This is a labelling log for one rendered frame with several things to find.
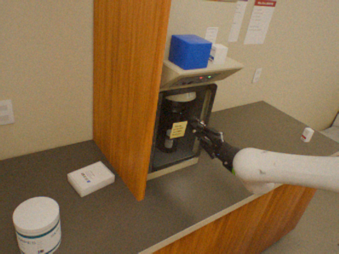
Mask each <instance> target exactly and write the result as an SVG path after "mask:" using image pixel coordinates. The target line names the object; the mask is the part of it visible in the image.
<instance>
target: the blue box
mask: <svg viewBox="0 0 339 254"><path fill-rule="evenodd" d="M211 47H212V42H210V41H208V40H206V39H203V38H202V37H200V36H196V35H195V34H173V35H172V36H171V43H170V51H169V58H168V60H169V61H170V62H172V63H174V64H175V65H177V66H179V67H180V68H183V69H184V70H193V69H199V68H207V65H208V61H209V55H210V52H211Z"/></svg>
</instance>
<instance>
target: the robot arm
mask: <svg viewBox="0 0 339 254"><path fill-rule="evenodd" d="M190 125H191V126H192V127H190V128H189V130H190V131H192V132H193V129H196V131H198V132H199V133H196V134H195V136H196V137H198V139H197V140H200V142H199V144H200V146H202V147H203V149H204V150H205V151H206V152H207V153H208V154H209V156H210V157H211V159H215V158H218V159H219V160H220V161H222V165H223V166H224V167H225V168H226V169H228V170H229V171H230V172H232V174H233V175H235V176H236V177H237V178H238V179H239V180H240V181H241V182H242V183H243V185H244V186H245V188H246V189H247V190H248V191H250V192H252V193H253V194H256V195H264V194H267V193H268V192H270V191H271V189H273V187H274V184H275V183H281V184H290V185H299V186H305V187H311V188H314V189H322V190H326V191H329V192H336V193H339V157H326V156H305V155H294V154H285V153H277V152H271V151H266V150H260V149H255V148H245V149H242V150H241V149H240V148H239V147H234V146H232V145H231V144H230V143H227V142H226V141H225V140H224V139H223V137H222V135H223V134H224V133H223V132H220V131H217V130H216V129H214V128H212V127H209V126H208V125H207V126H201V125H199V124H197V123H196V122H194V123H190ZM204 134H205V135H206V137H208V138H209V140H208V139H207V138H206V137H203V136H204ZM214 135H216V137H215V136H214ZM218 137H219V138H218Z"/></svg>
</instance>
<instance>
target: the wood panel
mask: <svg viewBox="0 0 339 254"><path fill-rule="evenodd" d="M170 7H171V0H93V140H94V141H95V144H97V146H98V147H99V149H100V150H101V151H102V153H103V154H104V155H105V157H106V158H107V160H108V161H109V162H110V163H111V165H112V167H113V168H114V169H115V171H116V172H117V173H118V175H119V176H120V177H121V179H122V180H123V182H124V183H125V184H126V186H128V189H129V190H130V191H131V193H132V194H133V195H134V197H135V198H136V199H137V201H140V200H142V199H144V195H145V188H146V181H147V173H148V166H149V162H150V155H151V144H152V140H153V132H154V122H155V117H156V111H157V100H158V95H159V88H160V78H161V73H162V66H163V56H164V51H165V44H166V37H167V29H168V23H169V18H170Z"/></svg>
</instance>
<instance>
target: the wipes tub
mask: <svg viewBox="0 0 339 254"><path fill-rule="evenodd" d="M13 222H14V225H15V232H16V236H17V239H18V246H19V249H20V251H21V253H22V254H52V253H54V251H55V250H57V248H58V247H59V245H60V242H61V226H60V213H59V206H58V204H57V202H56V201H54V200H53V199H52V198H47V197H36V198H31V199H28V200H27V201H24V202H23V203H21V204H20V205H19V206H18V207H17V208H16V209H15V211H14V214H13Z"/></svg>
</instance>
